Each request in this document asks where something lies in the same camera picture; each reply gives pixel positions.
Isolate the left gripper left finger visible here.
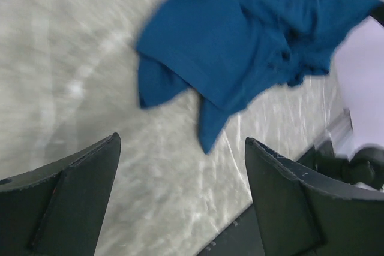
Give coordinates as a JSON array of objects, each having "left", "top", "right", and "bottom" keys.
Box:
[{"left": 1, "top": 133, "right": 121, "bottom": 256}]

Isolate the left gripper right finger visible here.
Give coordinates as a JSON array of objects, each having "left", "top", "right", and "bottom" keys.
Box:
[{"left": 245, "top": 138, "right": 383, "bottom": 255}]

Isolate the blue printed t-shirt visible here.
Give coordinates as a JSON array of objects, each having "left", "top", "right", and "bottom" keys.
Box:
[{"left": 136, "top": 0, "right": 383, "bottom": 153}]

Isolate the black base beam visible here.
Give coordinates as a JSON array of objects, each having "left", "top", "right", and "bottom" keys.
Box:
[{"left": 197, "top": 204, "right": 265, "bottom": 256}]

